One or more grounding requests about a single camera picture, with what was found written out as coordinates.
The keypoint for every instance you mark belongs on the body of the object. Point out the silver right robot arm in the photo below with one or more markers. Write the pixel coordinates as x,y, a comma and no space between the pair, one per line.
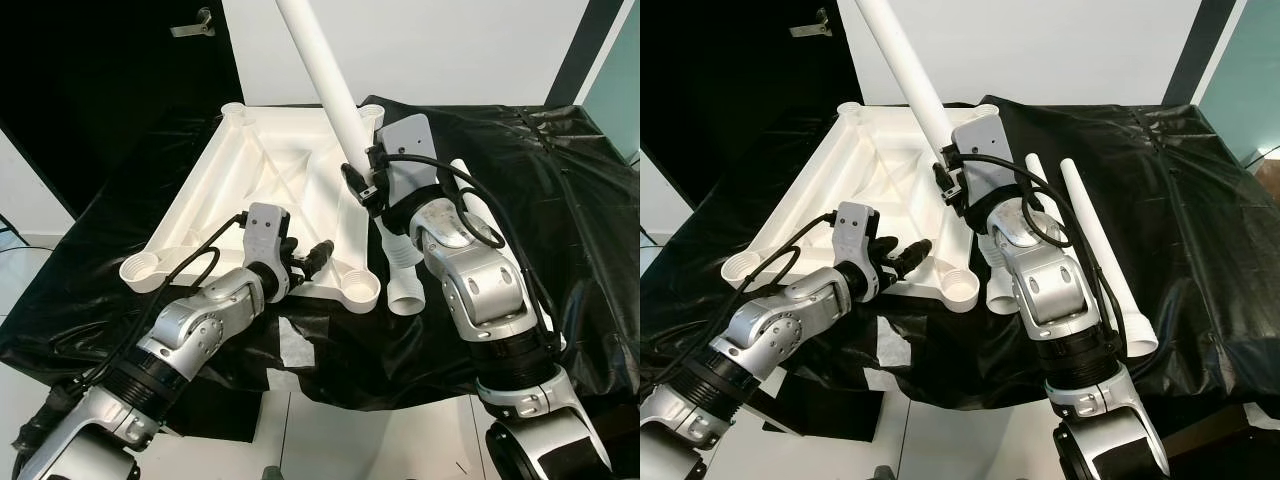
1060,290
490,280

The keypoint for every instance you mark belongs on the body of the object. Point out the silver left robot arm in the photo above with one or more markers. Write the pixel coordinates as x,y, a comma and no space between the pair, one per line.
780,330
190,330

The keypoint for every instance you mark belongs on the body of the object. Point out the black plastic cover sheet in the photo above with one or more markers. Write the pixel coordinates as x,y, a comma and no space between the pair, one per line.
1200,220
570,200

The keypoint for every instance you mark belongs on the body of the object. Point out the black door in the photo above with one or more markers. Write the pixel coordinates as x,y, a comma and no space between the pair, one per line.
100,80
720,80

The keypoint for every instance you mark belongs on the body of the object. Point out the teal glass panel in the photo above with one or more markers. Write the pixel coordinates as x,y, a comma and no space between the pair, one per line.
1250,80
620,80

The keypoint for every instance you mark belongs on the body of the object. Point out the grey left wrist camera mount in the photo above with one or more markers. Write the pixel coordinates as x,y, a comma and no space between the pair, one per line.
857,228
268,230

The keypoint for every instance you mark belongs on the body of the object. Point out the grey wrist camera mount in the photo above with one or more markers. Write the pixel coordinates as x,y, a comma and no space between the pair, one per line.
410,150
857,228
985,150
268,230

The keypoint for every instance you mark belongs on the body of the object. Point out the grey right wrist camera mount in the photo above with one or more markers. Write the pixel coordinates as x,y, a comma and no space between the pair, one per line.
985,150
410,150

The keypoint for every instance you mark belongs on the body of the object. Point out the black wall pillar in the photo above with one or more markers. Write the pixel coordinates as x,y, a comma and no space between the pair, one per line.
1200,50
585,50

